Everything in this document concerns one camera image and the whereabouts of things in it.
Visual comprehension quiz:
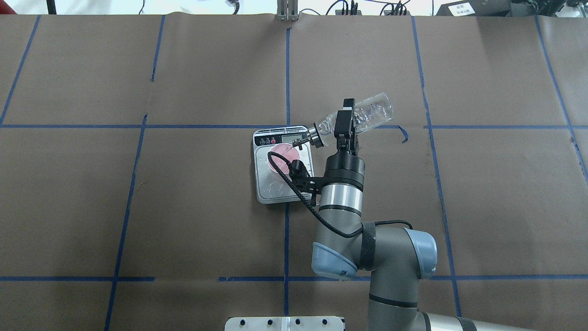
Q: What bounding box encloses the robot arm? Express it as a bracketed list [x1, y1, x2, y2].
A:
[311, 98, 515, 331]

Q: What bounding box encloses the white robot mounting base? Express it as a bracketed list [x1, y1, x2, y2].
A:
[224, 315, 346, 331]

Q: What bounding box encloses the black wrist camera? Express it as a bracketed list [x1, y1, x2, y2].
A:
[288, 160, 321, 195]

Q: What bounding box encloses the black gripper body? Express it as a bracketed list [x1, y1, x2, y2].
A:
[323, 138, 365, 191]

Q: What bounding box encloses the black camera cable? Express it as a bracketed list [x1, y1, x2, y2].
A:
[266, 152, 414, 239]

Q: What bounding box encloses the silver digital kitchen scale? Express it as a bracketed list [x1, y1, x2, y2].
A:
[253, 126, 314, 205]

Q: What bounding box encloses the glass sauce bottle steel cap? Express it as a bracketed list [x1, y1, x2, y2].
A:
[291, 92, 395, 151]

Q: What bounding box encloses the pink plastic cup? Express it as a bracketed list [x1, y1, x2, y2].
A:
[267, 144, 300, 175]

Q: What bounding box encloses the brown paper table cover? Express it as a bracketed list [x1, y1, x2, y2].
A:
[1, 12, 587, 331]

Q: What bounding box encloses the aluminium frame post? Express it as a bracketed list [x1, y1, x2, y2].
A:
[276, 0, 300, 22]

